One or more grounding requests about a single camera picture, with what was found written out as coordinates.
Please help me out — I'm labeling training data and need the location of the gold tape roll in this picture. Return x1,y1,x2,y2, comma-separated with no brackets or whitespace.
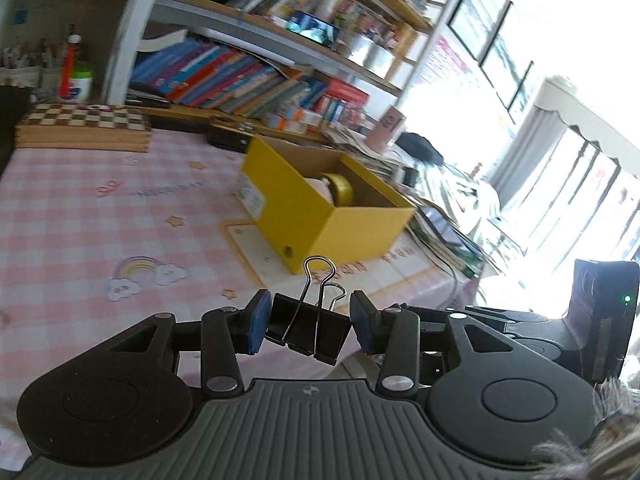
320,173,354,207

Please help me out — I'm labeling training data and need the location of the wooden chessboard box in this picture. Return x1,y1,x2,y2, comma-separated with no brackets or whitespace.
14,102,153,153

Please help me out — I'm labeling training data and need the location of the orange and white carton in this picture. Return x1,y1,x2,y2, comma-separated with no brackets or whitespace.
290,107,323,126
265,112,308,133

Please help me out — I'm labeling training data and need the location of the yellow cardboard box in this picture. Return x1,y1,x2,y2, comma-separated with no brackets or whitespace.
235,136,418,276

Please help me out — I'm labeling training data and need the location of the long row of leaning books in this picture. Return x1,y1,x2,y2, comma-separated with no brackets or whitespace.
131,37,331,118

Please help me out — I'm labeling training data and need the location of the black charging cable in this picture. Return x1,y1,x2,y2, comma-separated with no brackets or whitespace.
417,237,458,308

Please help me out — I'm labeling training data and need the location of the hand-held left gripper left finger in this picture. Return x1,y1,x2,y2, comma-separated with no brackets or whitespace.
102,289,273,396

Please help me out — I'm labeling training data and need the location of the dark framed window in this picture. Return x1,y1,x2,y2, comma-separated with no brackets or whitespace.
447,0,535,111

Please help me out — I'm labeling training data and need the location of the pink cup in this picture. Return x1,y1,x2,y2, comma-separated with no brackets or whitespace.
369,106,407,152

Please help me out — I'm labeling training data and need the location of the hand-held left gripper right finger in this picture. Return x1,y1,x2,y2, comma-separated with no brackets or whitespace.
350,291,516,397

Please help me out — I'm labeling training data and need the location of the person's furry grey sleeve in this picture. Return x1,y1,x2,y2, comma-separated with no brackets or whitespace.
530,377,640,480

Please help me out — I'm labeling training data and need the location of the holder full of pens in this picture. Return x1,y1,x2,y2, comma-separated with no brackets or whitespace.
0,35,63,92

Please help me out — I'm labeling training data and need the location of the pink plush toy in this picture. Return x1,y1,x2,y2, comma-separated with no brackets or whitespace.
305,177,335,206

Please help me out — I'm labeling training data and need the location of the pink checked cloth desktop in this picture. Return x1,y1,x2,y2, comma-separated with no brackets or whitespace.
0,125,481,461

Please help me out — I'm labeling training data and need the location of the black hat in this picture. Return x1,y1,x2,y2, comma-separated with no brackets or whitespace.
396,132,445,166

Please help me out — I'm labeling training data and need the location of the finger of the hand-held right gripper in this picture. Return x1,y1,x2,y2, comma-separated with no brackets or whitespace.
462,305,508,335

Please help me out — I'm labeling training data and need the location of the white framed wooden bookshelf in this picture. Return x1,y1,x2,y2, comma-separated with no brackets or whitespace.
102,0,481,141

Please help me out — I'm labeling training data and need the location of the set of red books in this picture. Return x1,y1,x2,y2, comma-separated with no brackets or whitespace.
320,80,372,128

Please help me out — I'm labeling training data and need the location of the red and white pen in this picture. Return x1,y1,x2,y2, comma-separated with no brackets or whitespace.
59,24,83,101

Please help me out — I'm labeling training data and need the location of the pile of books and papers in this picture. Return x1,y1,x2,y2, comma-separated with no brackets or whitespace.
400,160,526,281

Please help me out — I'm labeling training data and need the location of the white pen pot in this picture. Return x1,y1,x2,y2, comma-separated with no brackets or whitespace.
365,45,401,78
345,32,381,68

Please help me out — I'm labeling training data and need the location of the pale window curtain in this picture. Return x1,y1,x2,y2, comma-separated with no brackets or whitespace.
487,76,640,281

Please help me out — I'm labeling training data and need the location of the black binder clip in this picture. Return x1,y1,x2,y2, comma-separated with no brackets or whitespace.
264,256,352,367

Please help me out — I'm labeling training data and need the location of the stack of loose papers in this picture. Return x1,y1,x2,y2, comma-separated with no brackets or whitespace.
325,125,416,186

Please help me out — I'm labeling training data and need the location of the dark phone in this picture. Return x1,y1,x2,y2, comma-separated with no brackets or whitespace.
424,206,463,247

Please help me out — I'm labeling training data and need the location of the alphabet wall poster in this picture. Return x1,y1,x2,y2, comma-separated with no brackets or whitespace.
420,35,473,96

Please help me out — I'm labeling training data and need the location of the dark brown box with bolts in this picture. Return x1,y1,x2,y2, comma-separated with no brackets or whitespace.
206,120,252,153

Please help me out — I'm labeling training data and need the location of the white jar green lid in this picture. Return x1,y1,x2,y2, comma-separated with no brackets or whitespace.
59,67,94,104

